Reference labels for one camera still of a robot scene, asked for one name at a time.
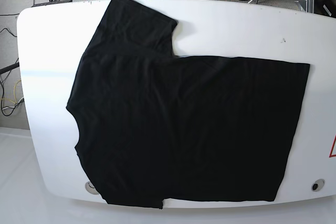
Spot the black T-shirt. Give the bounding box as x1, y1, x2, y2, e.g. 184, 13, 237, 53
66, 0, 310, 209

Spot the red triangle warning sticker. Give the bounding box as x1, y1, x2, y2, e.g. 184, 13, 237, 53
329, 137, 336, 158

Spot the left table cable grommet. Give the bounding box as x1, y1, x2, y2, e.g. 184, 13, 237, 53
85, 182, 99, 195

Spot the table cable grommet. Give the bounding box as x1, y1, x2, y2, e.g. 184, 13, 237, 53
85, 182, 99, 195
311, 179, 325, 191

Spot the yellow cable on floor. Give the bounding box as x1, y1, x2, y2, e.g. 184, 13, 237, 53
0, 79, 25, 109

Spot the right table cable grommet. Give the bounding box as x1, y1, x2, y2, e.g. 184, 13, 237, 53
311, 179, 325, 191

